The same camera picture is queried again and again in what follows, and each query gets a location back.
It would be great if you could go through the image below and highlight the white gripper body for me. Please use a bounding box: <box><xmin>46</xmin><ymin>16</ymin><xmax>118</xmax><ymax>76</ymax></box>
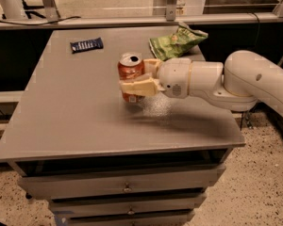
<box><xmin>158</xmin><ymin>58</ymin><xmax>191</xmax><ymax>98</ymax></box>

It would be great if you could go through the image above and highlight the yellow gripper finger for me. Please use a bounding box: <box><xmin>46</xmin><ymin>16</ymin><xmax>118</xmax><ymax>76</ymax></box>
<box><xmin>143</xmin><ymin>58</ymin><xmax>162</xmax><ymax>78</ymax></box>
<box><xmin>119</xmin><ymin>73</ymin><xmax>165</xmax><ymax>97</ymax></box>

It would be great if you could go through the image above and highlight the orange soda can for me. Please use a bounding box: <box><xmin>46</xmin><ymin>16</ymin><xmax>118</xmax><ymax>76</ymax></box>
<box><xmin>117</xmin><ymin>52</ymin><xmax>146</xmax><ymax>104</ymax></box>

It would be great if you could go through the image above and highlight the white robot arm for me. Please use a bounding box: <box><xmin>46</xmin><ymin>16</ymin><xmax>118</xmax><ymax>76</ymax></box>
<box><xmin>120</xmin><ymin>50</ymin><xmax>283</xmax><ymax>118</ymax></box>

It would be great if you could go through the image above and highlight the blue rxbar wrapper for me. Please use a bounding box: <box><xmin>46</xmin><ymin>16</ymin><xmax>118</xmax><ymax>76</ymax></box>
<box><xmin>70</xmin><ymin>38</ymin><xmax>104</xmax><ymax>54</ymax></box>

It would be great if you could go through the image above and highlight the green chip bag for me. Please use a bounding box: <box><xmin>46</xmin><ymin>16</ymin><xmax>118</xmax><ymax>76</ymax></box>
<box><xmin>149</xmin><ymin>23</ymin><xmax>208</xmax><ymax>61</ymax></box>

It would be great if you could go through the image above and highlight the grey drawer cabinet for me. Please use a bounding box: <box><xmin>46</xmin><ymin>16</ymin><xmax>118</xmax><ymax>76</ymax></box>
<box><xmin>0</xmin><ymin>25</ymin><xmax>246</xmax><ymax>226</ymax></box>

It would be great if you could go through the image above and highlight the middle grey drawer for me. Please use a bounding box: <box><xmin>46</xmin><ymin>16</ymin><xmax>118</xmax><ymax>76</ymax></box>
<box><xmin>49</xmin><ymin>193</ymin><xmax>207</xmax><ymax>218</ymax></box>

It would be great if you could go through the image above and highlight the grey drawer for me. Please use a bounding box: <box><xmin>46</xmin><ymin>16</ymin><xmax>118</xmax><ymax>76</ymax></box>
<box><xmin>49</xmin><ymin>193</ymin><xmax>207</xmax><ymax>218</ymax></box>
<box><xmin>19</xmin><ymin>164</ymin><xmax>225</xmax><ymax>200</ymax></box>
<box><xmin>56</xmin><ymin>210</ymin><xmax>194</xmax><ymax>226</ymax></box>

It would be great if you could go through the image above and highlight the top grey drawer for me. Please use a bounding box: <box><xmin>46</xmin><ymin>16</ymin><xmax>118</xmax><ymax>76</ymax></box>
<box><xmin>19</xmin><ymin>164</ymin><xmax>225</xmax><ymax>200</ymax></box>

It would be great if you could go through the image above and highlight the bottom grey drawer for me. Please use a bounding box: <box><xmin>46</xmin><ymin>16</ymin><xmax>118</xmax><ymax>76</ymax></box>
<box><xmin>56</xmin><ymin>210</ymin><xmax>194</xmax><ymax>226</ymax></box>

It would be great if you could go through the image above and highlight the black cable on rail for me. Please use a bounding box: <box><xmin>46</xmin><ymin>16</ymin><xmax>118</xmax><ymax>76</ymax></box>
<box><xmin>0</xmin><ymin>15</ymin><xmax>82</xmax><ymax>26</ymax></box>

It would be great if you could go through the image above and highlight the metal railing frame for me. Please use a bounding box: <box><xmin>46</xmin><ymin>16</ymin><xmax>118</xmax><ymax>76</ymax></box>
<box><xmin>0</xmin><ymin>0</ymin><xmax>283</xmax><ymax>29</ymax></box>

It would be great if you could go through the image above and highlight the white pipe post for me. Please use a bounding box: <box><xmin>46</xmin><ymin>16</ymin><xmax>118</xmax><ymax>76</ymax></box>
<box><xmin>0</xmin><ymin>0</ymin><xmax>27</xmax><ymax>20</ymax></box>

